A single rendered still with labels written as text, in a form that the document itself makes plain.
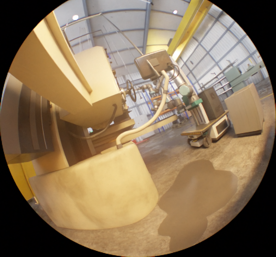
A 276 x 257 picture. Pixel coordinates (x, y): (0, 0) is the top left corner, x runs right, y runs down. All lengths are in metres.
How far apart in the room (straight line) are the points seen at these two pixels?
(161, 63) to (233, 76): 4.92
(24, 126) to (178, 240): 1.06
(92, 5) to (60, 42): 7.40
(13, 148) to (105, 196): 0.61
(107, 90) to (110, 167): 0.64
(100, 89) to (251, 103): 1.59
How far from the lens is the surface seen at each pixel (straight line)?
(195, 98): 1.50
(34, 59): 0.46
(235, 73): 5.54
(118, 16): 8.25
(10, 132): 0.64
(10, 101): 0.71
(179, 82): 1.42
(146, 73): 0.88
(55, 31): 0.56
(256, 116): 1.36
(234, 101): 1.38
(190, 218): 0.76
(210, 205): 0.80
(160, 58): 0.96
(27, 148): 0.67
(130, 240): 0.81
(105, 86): 0.94
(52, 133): 0.94
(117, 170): 0.65
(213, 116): 1.80
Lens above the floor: 0.65
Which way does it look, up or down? 8 degrees up
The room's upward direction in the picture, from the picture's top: 24 degrees counter-clockwise
